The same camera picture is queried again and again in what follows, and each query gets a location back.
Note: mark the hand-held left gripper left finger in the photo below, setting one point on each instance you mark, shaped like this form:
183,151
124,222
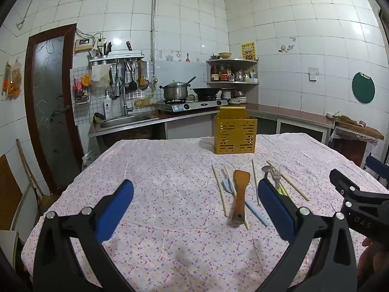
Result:
117,206

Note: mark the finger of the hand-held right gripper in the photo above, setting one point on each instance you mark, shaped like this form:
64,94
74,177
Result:
342,181

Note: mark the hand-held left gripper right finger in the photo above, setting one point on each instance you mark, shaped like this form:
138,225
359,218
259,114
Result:
275,206

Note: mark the metal fork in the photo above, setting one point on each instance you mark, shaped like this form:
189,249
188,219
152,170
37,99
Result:
276,175

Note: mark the metal spoon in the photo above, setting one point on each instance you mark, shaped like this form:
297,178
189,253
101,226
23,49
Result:
267,169

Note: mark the wooden spatula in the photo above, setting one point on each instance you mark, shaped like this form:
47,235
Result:
240,188

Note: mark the yellow perforated utensil holder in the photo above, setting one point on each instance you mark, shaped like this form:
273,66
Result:
234,133

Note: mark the person's right hand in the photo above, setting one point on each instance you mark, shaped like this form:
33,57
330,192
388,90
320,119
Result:
375,258

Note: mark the blue chair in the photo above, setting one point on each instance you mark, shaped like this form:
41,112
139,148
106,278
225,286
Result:
376,167

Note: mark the wooden cutting board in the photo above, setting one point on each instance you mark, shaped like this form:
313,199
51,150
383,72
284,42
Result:
358,130

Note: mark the floral pink tablecloth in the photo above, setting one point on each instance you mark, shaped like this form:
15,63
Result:
167,173

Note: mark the glass door kitchen cabinets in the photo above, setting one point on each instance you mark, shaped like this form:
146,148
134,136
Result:
297,127

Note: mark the red-brown kitchen counter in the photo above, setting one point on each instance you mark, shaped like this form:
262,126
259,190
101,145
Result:
288,112

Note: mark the stainless steel sink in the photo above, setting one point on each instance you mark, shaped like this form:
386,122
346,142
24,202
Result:
127,120

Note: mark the green round cutting board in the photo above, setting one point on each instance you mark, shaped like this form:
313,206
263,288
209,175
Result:
363,88

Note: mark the white soap bottle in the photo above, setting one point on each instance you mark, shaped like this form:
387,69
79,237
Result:
107,106

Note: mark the stack of white plates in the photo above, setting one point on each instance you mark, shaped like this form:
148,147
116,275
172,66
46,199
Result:
234,99

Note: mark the steel gas stove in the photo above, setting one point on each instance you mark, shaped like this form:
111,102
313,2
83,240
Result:
191,105

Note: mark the brown framed glass door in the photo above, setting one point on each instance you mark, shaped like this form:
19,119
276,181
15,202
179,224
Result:
50,97

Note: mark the steel cooking pot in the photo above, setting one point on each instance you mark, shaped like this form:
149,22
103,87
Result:
174,91

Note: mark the beige hanging towel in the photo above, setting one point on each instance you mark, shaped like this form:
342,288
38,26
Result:
100,76

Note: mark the black wok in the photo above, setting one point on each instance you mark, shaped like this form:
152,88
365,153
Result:
205,91

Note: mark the row of condiment bottles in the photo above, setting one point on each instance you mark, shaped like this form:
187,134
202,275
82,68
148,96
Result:
221,74

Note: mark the metal corner shelf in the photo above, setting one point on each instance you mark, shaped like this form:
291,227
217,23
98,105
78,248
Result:
243,62

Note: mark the beige bowl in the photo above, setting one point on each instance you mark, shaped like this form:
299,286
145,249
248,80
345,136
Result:
225,55

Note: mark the hanging plastic bag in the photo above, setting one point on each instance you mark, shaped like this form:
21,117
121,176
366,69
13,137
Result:
12,79

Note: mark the white wall socket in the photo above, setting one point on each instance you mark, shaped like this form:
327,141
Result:
313,74

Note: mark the metal wall utensil rack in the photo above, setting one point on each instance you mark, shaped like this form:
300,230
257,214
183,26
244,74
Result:
115,58

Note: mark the yellow wall poster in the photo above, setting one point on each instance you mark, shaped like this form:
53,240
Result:
248,51

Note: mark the beige wall control box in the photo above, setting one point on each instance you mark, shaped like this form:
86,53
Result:
83,45

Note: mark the metal wall pipe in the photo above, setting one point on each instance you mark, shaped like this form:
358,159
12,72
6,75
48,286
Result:
153,36

